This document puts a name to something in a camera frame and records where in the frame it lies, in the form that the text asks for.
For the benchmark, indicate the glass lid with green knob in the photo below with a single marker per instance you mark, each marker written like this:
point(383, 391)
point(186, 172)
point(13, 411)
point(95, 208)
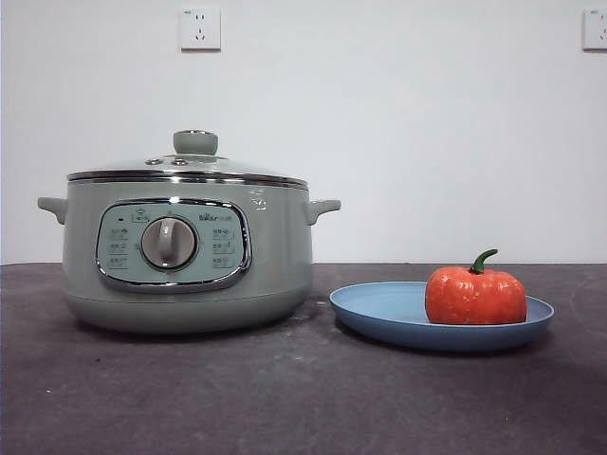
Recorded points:
point(194, 142)

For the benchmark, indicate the orange pumpkin with green stem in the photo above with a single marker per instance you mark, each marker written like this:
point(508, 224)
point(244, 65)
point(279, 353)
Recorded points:
point(474, 298)

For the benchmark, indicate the sage green electric steamer pot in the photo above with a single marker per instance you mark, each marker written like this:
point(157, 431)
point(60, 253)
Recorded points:
point(275, 265)

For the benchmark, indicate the blue round plate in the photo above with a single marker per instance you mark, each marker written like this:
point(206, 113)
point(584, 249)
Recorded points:
point(379, 313)

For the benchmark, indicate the white wall socket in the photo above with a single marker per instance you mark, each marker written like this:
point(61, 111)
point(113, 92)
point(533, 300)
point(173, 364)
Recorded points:
point(596, 29)
point(200, 28)

